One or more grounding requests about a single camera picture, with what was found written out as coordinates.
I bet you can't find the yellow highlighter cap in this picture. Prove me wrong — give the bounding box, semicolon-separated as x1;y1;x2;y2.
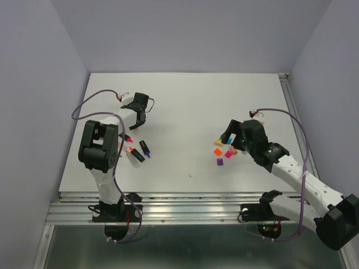
215;139;223;146

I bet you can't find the black highlighter pink cap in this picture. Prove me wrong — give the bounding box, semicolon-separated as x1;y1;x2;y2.
119;133;133;142

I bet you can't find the black highlighter purple cap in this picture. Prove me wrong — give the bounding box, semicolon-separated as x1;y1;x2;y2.
139;140;150;158

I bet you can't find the black highlighter orange cap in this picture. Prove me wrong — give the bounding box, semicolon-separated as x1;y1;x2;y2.
130;147;145;163

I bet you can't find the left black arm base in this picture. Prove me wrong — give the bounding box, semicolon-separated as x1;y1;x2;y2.
88;192;143;244

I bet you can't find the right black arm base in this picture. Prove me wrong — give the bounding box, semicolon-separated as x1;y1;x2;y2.
237;190;289;241

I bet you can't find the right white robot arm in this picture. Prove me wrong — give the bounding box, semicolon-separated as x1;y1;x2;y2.
220;119;358;251

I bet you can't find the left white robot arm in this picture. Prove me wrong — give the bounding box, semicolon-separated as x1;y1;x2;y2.
78;92;150;221

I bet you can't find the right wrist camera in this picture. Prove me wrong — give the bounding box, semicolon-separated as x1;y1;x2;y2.
249;110;265;124

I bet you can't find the aluminium right rail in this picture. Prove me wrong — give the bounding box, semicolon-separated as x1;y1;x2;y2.
278;73;319;178

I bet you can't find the aluminium rail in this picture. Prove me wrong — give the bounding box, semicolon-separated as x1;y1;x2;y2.
49;192;344;225
278;73;319;178

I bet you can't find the aluminium front rail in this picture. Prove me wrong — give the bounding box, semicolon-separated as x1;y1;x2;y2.
49;192;344;225

